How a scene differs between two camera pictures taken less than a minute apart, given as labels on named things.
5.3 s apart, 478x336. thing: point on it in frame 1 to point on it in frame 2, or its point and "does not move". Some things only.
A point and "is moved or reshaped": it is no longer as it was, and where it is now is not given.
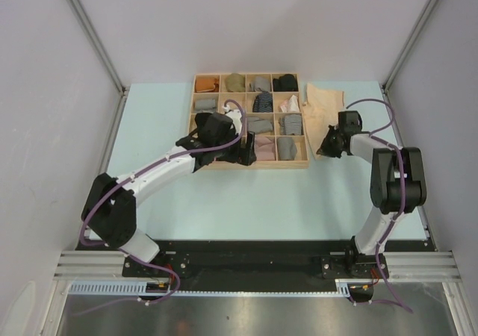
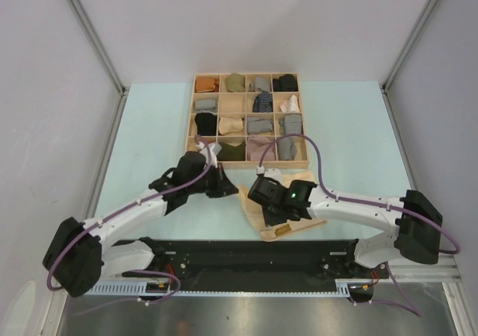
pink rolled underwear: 265,148 does not move
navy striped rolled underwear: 263,102 does not move
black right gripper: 324,148 to 269,220
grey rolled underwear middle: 258,125 does not move
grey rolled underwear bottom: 287,148 does not move
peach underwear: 320,111 to 275,232
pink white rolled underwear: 291,104 does not move
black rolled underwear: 287,83 does not move
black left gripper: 249,137 to 224,187
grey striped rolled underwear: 290,124 does not move
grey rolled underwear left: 206,105 does not move
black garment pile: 244,156 is moved or reshaped
